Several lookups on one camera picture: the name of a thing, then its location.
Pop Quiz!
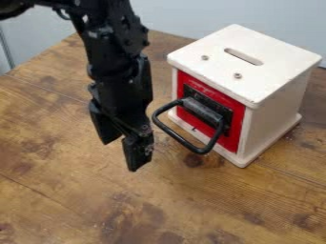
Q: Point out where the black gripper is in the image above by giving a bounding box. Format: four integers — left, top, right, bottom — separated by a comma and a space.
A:
88, 54, 154, 172

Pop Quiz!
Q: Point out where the white wooden drawer cabinet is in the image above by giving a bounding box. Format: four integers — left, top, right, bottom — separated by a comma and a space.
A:
167, 25, 322, 168

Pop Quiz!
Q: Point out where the red drawer with black handle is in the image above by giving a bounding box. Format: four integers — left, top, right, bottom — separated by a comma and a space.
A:
151, 71, 246, 154

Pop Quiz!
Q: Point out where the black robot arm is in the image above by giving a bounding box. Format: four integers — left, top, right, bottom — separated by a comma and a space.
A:
0, 0, 154, 172

